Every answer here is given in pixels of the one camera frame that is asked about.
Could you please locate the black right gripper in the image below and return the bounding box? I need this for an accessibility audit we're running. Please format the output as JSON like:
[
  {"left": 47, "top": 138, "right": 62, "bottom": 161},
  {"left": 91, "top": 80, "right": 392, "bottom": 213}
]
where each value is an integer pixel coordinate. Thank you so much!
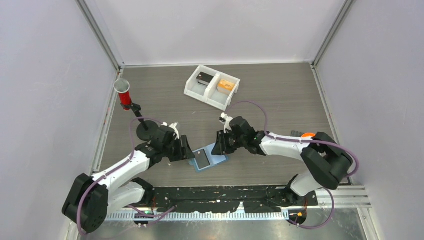
[{"left": 211, "top": 129, "right": 247, "bottom": 156}]

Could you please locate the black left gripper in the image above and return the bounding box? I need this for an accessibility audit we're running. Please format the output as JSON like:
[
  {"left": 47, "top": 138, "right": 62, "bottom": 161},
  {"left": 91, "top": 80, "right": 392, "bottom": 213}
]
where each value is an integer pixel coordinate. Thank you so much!
[{"left": 162, "top": 135, "right": 195, "bottom": 162}]

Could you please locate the blue leather card holder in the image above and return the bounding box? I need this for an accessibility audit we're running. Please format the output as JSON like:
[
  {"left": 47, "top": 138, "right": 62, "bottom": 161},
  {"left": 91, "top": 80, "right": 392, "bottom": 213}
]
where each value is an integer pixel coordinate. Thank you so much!
[{"left": 188, "top": 143, "right": 229, "bottom": 173}]

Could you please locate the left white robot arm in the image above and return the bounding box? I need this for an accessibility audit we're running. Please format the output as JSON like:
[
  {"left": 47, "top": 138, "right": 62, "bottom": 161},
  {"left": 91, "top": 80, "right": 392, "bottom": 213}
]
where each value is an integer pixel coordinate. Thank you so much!
[{"left": 61, "top": 123, "right": 194, "bottom": 234}]

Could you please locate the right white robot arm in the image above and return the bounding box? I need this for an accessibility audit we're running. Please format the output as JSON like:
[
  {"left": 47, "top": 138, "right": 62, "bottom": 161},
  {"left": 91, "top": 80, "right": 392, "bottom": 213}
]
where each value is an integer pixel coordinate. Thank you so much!
[{"left": 211, "top": 113, "right": 354, "bottom": 205}]

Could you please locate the orange card box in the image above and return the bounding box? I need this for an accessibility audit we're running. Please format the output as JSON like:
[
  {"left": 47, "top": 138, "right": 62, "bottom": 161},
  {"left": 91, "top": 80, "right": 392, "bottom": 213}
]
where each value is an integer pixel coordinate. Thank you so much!
[{"left": 217, "top": 79, "right": 236, "bottom": 95}]

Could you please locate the black card box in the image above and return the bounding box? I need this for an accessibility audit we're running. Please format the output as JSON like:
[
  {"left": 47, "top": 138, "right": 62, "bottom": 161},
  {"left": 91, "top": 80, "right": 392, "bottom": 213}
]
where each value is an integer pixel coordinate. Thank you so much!
[{"left": 196, "top": 72, "right": 214, "bottom": 87}]

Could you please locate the white divided plastic bin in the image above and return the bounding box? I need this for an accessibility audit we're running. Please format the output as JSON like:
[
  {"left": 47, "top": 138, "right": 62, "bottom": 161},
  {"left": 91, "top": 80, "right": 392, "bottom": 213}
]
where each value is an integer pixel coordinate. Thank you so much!
[{"left": 184, "top": 65, "right": 241, "bottom": 112}]

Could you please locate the orange toy brick arch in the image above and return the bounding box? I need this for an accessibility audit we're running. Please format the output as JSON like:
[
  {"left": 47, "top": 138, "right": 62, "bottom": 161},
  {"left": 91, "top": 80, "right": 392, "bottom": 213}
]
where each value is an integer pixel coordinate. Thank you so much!
[{"left": 301, "top": 132, "right": 316, "bottom": 138}]

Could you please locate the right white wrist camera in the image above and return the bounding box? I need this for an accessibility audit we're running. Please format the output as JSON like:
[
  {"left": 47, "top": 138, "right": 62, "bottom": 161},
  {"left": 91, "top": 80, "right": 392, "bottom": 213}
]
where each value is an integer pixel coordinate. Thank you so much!
[{"left": 219, "top": 112, "right": 233, "bottom": 134}]

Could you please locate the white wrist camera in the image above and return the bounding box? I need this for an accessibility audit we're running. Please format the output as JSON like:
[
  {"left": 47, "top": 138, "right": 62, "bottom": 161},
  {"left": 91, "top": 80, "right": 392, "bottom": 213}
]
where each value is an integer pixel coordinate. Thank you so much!
[
  {"left": 161, "top": 122, "right": 181, "bottom": 139},
  {"left": 219, "top": 112, "right": 233, "bottom": 134}
]

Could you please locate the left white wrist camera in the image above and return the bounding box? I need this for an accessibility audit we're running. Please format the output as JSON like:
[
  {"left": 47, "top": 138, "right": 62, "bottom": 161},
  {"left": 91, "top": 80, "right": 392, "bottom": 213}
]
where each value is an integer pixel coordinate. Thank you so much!
[{"left": 161, "top": 122, "right": 181, "bottom": 139}]

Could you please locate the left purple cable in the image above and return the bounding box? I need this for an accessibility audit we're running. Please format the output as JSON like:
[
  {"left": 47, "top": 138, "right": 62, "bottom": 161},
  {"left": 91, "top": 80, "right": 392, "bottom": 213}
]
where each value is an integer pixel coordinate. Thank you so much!
[{"left": 76, "top": 116, "right": 181, "bottom": 237}]

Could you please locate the purple cable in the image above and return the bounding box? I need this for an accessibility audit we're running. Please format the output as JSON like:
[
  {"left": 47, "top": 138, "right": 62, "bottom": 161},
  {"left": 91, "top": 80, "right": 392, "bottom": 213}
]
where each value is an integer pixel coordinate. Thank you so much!
[
  {"left": 220, "top": 100, "right": 361, "bottom": 230},
  {"left": 76, "top": 116, "right": 181, "bottom": 237}
]

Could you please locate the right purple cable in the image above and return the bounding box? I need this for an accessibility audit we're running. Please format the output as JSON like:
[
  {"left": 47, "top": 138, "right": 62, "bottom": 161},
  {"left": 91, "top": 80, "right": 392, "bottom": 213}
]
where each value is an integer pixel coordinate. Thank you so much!
[{"left": 220, "top": 100, "right": 361, "bottom": 230}]

